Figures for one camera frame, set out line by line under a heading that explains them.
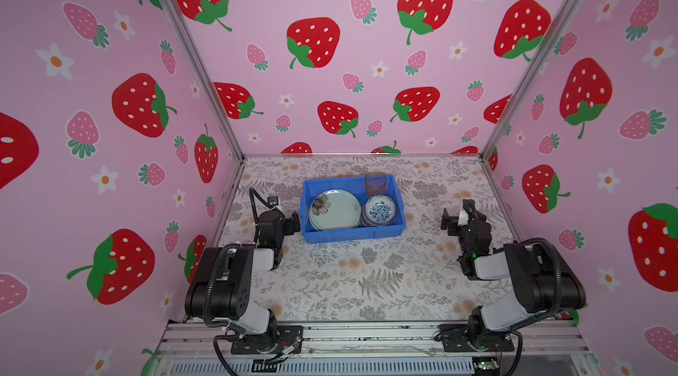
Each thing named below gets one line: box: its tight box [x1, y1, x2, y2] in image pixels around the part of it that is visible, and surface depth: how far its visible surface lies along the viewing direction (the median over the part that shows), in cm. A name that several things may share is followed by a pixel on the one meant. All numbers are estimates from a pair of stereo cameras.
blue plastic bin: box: [300, 173, 407, 244], surface depth 97 cm
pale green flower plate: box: [308, 188, 362, 232], surface depth 100 cm
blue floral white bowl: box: [361, 193, 399, 227], surface depth 94 cm
